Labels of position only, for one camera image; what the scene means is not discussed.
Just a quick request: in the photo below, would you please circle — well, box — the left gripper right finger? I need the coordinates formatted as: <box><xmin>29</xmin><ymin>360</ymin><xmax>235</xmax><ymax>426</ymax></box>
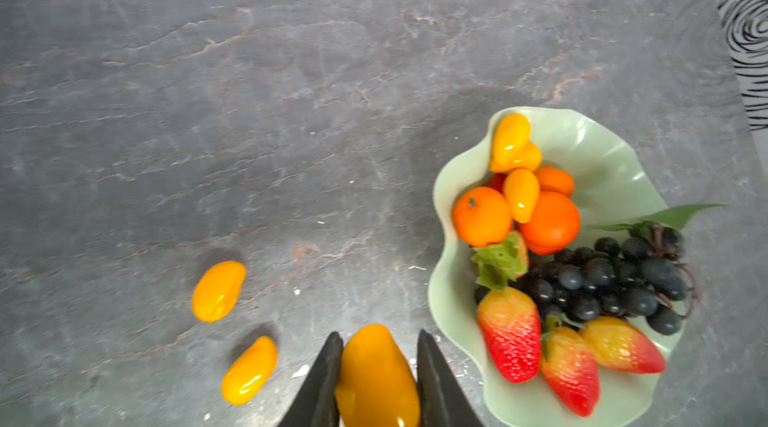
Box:
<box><xmin>417</xmin><ymin>329</ymin><xmax>483</xmax><ymax>427</ymax></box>

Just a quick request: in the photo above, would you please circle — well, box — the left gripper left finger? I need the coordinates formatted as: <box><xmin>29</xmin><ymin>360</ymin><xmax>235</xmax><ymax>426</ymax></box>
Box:
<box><xmin>278</xmin><ymin>332</ymin><xmax>344</xmax><ymax>427</ymax></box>

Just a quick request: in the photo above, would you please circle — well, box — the fake strawberry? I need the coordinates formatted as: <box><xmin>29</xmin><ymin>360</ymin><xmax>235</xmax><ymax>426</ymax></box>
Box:
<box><xmin>485</xmin><ymin>173</ymin><xmax>507</xmax><ymax>194</ymax></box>
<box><xmin>539</xmin><ymin>314</ymin><xmax>600</xmax><ymax>417</ymax></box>
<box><xmin>471</xmin><ymin>230</ymin><xmax>529</xmax><ymax>291</ymax></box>
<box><xmin>579</xmin><ymin>317</ymin><xmax>666</xmax><ymax>374</ymax></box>
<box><xmin>476</xmin><ymin>287</ymin><xmax>541</xmax><ymax>384</ymax></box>

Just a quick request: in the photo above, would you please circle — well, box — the dark fake grape bunch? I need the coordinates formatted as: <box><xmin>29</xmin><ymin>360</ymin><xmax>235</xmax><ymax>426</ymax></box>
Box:
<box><xmin>474</xmin><ymin>204</ymin><xmax>707</xmax><ymax>336</ymax></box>

